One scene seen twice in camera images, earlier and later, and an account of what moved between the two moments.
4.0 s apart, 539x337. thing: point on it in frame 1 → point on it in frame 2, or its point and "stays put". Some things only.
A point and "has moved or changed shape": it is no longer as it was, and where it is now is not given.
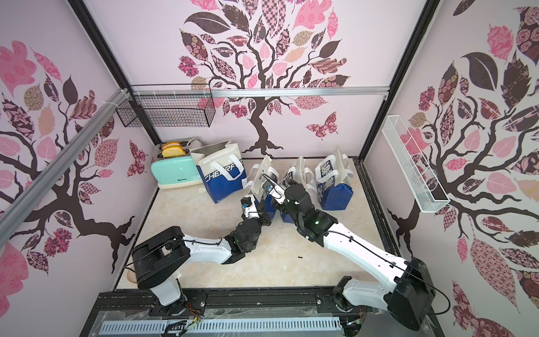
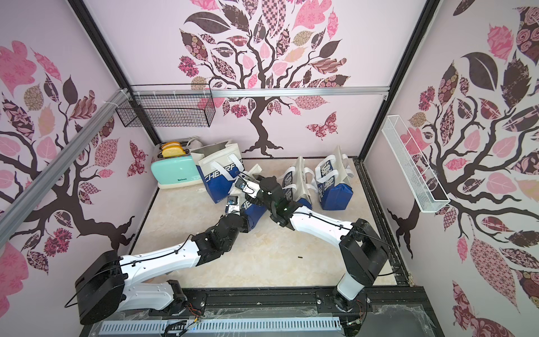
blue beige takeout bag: x=266 y=202 has moved or changed shape
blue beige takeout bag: x=222 y=168 stays put
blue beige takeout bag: x=302 y=175 stays put
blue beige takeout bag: x=334 y=187 stays put
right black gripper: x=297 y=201 → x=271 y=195
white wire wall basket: x=418 y=174 stays put
